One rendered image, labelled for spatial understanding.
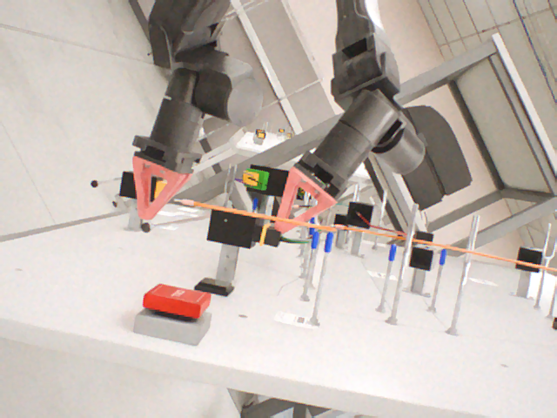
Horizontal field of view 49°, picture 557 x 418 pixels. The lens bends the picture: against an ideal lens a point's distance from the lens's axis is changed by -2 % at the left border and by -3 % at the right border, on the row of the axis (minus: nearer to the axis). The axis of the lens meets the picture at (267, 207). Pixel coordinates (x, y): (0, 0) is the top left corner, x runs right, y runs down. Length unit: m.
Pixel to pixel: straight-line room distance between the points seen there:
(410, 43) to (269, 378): 7.99
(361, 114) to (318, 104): 7.46
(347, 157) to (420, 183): 1.03
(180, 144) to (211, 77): 0.10
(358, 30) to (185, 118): 0.26
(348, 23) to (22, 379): 0.65
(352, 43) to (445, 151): 0.99
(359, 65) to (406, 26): 7.59
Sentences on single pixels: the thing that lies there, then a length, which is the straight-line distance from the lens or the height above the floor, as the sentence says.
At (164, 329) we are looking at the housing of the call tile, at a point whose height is 1.10.
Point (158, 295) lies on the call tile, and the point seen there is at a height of 1.11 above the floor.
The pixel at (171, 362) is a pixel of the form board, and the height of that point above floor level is 1.10.
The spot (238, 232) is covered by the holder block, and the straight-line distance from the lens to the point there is 0.77.
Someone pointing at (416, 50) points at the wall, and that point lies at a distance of 8.42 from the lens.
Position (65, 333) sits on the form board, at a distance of 0.53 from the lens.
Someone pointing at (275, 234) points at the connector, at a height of 1.19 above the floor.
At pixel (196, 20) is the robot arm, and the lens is 0.72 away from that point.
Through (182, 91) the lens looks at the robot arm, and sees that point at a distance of 0.78.
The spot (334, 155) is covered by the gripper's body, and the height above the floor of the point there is 1.29.
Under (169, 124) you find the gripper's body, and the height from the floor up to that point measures 1.13.
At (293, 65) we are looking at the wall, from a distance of 8.24.
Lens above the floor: 1.27
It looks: 6 degrees down
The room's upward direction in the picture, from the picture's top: 64 degrees clockwise
